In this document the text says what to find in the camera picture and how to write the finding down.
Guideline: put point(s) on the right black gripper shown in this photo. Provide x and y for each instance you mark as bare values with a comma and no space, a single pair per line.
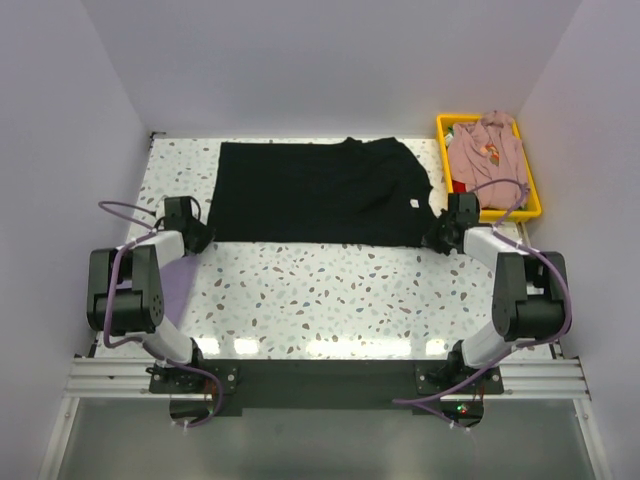
444,248

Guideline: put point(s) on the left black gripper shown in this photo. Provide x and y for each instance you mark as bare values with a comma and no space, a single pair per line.
206,236

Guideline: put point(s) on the black t shirt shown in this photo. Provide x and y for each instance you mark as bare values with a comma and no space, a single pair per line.
354,192

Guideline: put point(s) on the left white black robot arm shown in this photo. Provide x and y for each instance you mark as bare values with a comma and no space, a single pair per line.
156,247

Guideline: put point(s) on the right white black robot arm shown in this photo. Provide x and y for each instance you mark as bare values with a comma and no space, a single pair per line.
530,304

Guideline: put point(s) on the red garment in bin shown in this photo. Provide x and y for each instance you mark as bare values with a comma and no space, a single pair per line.
458,187

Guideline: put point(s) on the folded lavender t shirt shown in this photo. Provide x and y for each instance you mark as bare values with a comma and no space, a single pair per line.
140,298

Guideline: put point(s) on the pink shirt in bin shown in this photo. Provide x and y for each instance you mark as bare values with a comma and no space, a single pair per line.
486,157

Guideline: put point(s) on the yellow plastic bin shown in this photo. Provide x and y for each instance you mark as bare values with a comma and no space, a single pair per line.
525,208

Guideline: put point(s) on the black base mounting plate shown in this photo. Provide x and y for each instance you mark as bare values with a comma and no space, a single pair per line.
231,387

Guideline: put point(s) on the aluminium extrusion rail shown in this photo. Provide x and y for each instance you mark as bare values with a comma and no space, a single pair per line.
96,378

